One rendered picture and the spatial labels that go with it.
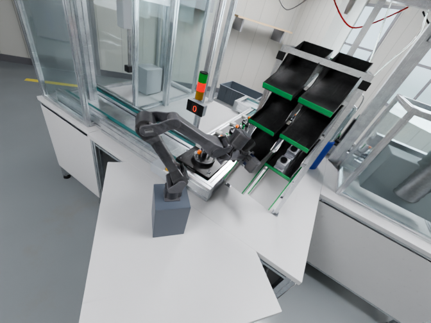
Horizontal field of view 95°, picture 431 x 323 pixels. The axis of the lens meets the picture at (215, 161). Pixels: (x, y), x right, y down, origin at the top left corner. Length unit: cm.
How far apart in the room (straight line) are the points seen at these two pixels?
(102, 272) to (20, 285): 111
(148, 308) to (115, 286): 14
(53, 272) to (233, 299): 139
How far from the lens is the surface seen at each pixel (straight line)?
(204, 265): 95
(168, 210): 82
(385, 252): 192
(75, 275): 191
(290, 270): 110
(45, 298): 190
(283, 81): 92
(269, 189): 107
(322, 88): 94
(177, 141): 143
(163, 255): 94
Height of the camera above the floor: 171
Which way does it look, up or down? 37 degrees down
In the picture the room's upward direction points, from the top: 18 degrees clockwise
